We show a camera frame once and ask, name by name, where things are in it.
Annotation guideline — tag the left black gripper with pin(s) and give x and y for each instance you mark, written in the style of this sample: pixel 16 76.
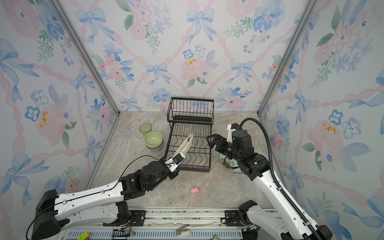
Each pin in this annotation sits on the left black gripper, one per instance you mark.
pixel 174 174

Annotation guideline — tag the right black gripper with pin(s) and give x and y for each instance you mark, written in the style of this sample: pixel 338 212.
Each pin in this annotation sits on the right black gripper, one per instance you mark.
pixel 217 138

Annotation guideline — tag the pale green plate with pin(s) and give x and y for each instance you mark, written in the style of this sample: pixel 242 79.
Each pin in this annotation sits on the pale green plate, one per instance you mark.
pixel 231 165

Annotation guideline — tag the cream patterned plate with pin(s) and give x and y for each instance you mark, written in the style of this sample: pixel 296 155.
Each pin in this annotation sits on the cream patterned plate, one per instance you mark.
pixel 185 145

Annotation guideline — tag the light green ceramic bowl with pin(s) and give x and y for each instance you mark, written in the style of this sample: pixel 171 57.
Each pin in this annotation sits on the light green ceramic bowl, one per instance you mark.
pixel 153 139

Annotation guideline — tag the green glass cup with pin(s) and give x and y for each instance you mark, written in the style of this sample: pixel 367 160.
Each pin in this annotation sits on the green glass cup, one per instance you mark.
pixel 145 128

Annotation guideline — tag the clear glass cup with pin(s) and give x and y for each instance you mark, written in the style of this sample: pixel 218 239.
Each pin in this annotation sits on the clear glass cup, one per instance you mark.
pixel 124 128

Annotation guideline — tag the red white patterned bowl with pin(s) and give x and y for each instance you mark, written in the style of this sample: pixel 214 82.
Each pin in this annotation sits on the red white patterned bowl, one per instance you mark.
pixel 156 149

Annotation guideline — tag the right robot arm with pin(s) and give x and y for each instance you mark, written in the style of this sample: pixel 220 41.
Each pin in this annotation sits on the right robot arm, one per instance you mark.
pixel 294 223

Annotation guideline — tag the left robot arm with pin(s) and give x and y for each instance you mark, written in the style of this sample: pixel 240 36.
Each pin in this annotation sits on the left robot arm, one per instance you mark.
pixel 56 211

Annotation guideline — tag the pink eraser piece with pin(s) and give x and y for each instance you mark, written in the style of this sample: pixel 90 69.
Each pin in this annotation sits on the pink eraser piece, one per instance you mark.
pixel 194 190

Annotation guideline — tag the green yellow small toy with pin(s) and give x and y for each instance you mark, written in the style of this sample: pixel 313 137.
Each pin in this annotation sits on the green yellow small toy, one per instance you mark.
pixel 84 236

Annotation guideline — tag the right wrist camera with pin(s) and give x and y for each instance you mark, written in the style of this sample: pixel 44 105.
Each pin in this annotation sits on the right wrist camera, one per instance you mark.
pixel 231 128

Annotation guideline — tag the black wire dish rack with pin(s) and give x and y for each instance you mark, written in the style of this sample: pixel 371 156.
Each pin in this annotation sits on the black wire dish rack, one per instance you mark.
pixel 191 119

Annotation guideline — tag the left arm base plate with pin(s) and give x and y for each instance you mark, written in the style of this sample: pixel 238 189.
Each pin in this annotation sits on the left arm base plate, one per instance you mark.
pixel 133 218

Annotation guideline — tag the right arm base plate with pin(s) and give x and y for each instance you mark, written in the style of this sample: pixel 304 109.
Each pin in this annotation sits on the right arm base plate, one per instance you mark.
pixel 236 218

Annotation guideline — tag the aluminium rail frame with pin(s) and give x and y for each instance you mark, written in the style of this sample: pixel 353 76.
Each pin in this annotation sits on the aluminium rail frame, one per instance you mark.
pixel 161 224

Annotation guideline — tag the left aluminium corner post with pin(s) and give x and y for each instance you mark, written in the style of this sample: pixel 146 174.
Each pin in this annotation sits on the left aluminium corner post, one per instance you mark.
pixel 59 10

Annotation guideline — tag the aluminium corner post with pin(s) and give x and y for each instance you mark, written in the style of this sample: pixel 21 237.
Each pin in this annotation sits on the aluminium corner post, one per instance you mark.
pixel 291 47
pixel 59 10

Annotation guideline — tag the right aluminium corner post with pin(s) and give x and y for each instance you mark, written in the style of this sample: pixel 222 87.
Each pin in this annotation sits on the right aluminium corner post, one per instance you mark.
pixel 291 47

